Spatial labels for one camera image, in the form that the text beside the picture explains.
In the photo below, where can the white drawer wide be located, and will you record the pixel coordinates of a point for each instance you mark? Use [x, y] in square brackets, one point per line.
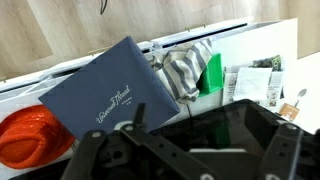
[16, 80]

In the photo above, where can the grey striped cloth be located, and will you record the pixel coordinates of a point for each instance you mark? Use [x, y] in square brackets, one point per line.
[181, 68]

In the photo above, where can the green plastic box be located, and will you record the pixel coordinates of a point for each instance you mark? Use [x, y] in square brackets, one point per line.
[211, 76]

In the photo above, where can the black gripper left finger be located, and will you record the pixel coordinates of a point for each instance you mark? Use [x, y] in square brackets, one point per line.
[150, 146]

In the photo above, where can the navy blue gift box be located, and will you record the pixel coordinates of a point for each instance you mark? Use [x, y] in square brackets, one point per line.
[106, 83]

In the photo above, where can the orange sequined hat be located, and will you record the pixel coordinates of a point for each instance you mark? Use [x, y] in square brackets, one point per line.
[30, 136]

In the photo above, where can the white drawer medium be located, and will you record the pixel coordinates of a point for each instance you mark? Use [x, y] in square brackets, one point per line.
[73, 63]

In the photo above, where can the white paper sheet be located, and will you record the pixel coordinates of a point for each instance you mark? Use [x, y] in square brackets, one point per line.
[252, 83]

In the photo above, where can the silver spoon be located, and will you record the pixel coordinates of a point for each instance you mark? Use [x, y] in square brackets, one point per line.
[301, 94]

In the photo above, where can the white television stand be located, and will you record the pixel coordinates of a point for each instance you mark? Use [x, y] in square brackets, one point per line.
[253, 43]

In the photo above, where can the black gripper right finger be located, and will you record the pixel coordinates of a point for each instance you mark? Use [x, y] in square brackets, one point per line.
[290, 153]

